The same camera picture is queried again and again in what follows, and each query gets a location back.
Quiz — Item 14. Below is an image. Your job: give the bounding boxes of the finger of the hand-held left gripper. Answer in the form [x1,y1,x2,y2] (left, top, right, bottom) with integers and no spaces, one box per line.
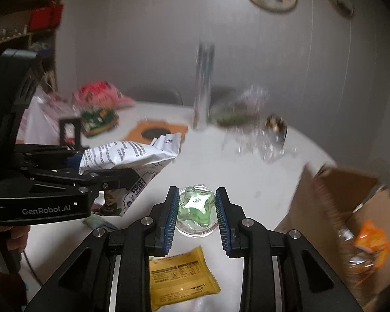
[19,165,140,196]
[15,143,85,170]

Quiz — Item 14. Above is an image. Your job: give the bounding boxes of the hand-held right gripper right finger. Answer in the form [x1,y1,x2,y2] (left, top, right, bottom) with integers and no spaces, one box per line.
[215,187,365,312]

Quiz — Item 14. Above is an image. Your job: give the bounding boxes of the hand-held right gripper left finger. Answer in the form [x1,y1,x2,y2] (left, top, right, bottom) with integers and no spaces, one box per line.
[23,186,180,312]

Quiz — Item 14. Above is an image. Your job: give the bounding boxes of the white printed snack bag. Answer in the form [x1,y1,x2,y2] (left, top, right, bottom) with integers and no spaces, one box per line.
[79,133,183,218]

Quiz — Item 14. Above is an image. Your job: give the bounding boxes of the green jelly cup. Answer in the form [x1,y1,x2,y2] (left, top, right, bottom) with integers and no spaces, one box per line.
[177,185,220,238]

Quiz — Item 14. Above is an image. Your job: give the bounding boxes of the brown cardboard box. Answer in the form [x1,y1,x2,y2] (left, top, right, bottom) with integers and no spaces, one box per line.
[273,162,390,312]

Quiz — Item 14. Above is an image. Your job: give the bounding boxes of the person's left hand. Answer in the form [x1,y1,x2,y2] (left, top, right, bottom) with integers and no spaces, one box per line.
[6,226,30,256]

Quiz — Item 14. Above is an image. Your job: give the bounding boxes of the green snack packet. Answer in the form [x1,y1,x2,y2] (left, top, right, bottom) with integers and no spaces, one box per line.
[81,107,119,137]

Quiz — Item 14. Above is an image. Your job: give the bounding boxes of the white plastic bag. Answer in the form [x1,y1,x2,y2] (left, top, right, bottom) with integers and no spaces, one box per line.
[19,96,73,147]

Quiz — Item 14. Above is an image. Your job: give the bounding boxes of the pale green packet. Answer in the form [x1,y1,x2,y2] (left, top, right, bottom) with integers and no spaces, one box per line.
[83,218,118,232]

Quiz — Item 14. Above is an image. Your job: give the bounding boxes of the orange mat with black circle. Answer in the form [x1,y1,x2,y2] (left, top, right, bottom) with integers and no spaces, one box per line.
[127,121,189,144]

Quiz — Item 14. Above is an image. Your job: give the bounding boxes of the yellow snack packet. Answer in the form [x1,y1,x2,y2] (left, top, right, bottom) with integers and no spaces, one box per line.
[149,246,222,311]

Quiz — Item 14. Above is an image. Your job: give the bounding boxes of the red snack bag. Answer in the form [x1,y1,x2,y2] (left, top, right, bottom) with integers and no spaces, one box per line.
[72,81,135,109]

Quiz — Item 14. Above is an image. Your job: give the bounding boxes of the grey chair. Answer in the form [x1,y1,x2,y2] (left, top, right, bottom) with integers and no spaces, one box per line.
[127,86,184,106]

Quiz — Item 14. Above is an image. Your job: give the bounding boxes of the clear plastic bag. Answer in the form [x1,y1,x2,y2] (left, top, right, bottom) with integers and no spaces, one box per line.
[211,86,296,163]

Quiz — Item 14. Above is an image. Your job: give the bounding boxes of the gold wrapped sweets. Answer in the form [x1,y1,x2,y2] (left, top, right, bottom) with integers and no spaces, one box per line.
[265,114,288,144]

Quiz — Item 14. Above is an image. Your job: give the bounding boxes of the tall clear glass vase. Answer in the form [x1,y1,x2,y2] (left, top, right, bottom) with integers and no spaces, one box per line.
[192,42,215,131]

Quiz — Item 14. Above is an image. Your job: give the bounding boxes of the wooden shelf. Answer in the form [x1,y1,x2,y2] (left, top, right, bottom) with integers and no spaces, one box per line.
[0,3,64,92]

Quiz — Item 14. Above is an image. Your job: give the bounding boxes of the red boxes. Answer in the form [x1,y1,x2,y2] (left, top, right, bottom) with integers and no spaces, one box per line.
[29,4,64,30]

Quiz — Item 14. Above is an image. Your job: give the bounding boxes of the orange crinkled snack bag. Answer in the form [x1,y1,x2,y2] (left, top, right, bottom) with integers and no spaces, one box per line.
[353,219,390,269]

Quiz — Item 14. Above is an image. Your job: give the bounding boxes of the black frame stand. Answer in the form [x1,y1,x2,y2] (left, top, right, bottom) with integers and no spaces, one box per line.
[58,117,83,152]

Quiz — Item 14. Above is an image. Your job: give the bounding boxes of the black cable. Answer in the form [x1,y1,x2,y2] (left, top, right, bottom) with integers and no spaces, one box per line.
[21,252,43,287]

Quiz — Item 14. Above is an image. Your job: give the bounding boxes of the small wall plate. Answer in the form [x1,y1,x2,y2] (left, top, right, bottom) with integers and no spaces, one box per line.
[325,0,355,18]

